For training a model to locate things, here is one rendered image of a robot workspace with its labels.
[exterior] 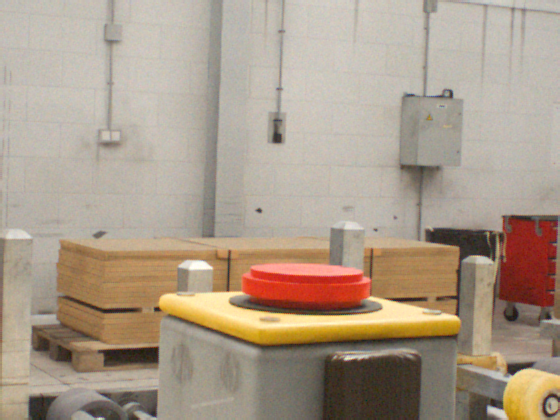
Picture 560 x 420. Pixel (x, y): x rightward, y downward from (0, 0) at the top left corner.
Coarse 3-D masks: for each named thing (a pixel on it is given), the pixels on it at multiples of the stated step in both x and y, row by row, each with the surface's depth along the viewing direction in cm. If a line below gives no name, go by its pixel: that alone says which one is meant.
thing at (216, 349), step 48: (192, 336) 37; (240, 336) 34; (288, 336) 34; (336, 336) 34; (384, 336) 35; (432, 336) 36; (192, 384) 37; (240, 384) 34; (288, 384) 34; (432, 384) 36
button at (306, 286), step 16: (256, 272) 37; (272, 272) 37; (288, 272) 37; (304, 272) 37; (320, 272) 37; (336, 272) 37; (352, 272) 37; (256, 288) 37; (272, 288) 36; (288, 288) 36; (304, 288) 36; (320, 288) 36; (336, 288) 36; (352, 288) 36; (368, 288) 37; (272, 304) 37; (288, 304) 36; (304, 304) 36; (320, 304) 36; (336, 304) 36; (352, 304) 37
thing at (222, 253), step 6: (186, 240) 739; (216, 246) 706; (222, 252) 689; (228, 252) 690; (234, 252) 692; (366, 252) 737; (372, 252) 739; (378, 252) 742; (228, 258) 691; (228, 264) 691; (228, 270) 691; (228, 276) 691; (228, 282) 692; (228, 288) 692
